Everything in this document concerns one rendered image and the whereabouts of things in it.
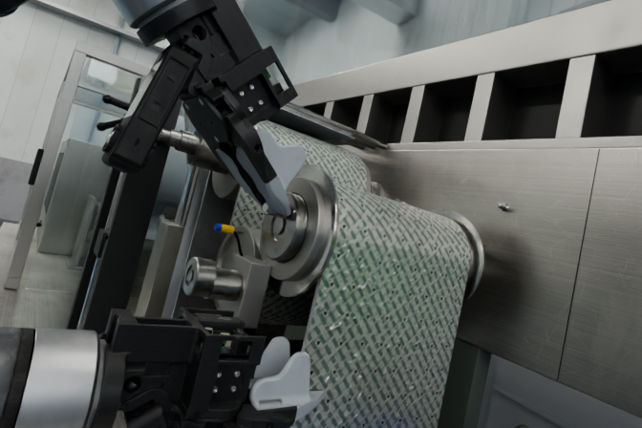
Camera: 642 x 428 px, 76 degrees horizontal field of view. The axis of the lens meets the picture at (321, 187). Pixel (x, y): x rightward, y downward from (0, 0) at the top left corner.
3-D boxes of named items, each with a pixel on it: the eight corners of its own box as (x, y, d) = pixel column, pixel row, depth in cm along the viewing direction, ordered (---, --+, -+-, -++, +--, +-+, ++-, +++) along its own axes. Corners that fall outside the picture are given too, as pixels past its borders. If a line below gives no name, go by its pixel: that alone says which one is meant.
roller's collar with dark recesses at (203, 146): (183, 164, 66) (193, 126, 67) (218, 174, 70) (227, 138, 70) (196, 165, 61) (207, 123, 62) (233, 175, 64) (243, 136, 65)
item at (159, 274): (121, 315, 110) (177, 111, 114) (173, 318, 118) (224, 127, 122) (131, 334, 98) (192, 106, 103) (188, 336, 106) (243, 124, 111)
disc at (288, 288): (248, 277, 51) (277, 162, 52) (252, 278, 52) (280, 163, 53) (314, 316, 39) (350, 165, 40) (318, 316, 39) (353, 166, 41)
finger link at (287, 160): (334, 188, 42) (287, 110, 39) (293, 224, 40) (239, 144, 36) (317, 187, 45) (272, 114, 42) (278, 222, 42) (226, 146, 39)
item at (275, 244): (256, 219, 49) (288, 177, 45) (270, 223, 50) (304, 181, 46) (267, 273, 44) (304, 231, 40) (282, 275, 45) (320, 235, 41)
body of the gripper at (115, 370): (275, 339, 34) (118, 333, 27) (249, 445, 33) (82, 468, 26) (238, 310, 40) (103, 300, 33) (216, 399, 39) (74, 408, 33)
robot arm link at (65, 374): (-2, 482, 24) (7, 411, 31) (86, 470, 27) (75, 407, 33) (35, 353, 25) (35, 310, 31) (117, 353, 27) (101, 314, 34)
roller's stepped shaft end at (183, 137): (150, 143, 62) (156, 123, 62) (189, 155, 65) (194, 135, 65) (155, 142, 59) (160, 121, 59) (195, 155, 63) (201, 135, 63)
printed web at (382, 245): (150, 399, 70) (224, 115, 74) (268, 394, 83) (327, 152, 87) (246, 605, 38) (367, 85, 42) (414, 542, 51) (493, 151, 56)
